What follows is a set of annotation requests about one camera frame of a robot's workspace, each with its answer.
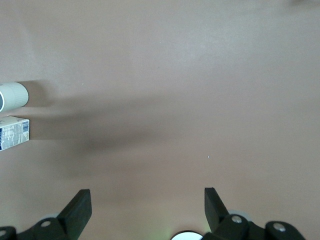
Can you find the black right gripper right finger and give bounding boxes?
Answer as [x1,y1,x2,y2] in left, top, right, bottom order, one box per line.
[201,187,305,240]

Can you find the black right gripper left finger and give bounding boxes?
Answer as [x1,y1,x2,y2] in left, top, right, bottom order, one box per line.
[0,188,93,240]

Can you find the blue white milk carton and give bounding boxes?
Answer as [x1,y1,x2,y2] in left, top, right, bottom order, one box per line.
[0,115,31,152]

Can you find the white cup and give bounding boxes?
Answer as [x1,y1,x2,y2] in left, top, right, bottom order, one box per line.
[0,81,30,113]

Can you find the brown table cover mat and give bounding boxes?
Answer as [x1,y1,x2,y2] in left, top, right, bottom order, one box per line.
[0,0,320,240]

